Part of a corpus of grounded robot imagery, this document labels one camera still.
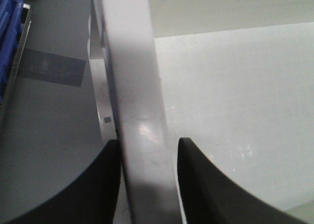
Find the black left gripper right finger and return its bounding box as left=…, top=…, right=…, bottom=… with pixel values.
left=177, top=137, right=307, bottom=224

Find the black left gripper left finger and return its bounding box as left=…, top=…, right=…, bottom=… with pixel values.
left=0, top=140, right=121, bottom=224

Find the white plastic tote bin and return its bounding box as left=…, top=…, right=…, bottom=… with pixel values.
left=90, top=0, right=314, bottom=224

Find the near blue storage bin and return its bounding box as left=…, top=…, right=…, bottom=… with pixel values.
left=0, top=0, right=24, bottom=101

